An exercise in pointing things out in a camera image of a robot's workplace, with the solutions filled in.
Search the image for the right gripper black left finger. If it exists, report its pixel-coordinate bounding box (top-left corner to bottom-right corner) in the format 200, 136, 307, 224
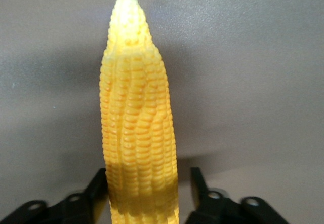
0, 167, 108, 224

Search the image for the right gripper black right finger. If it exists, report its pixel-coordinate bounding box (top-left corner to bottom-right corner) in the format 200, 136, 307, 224
186, 167, 290, 224

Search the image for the yellow corn cob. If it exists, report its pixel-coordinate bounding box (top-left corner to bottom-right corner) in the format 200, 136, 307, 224
99, 0, 182, 224

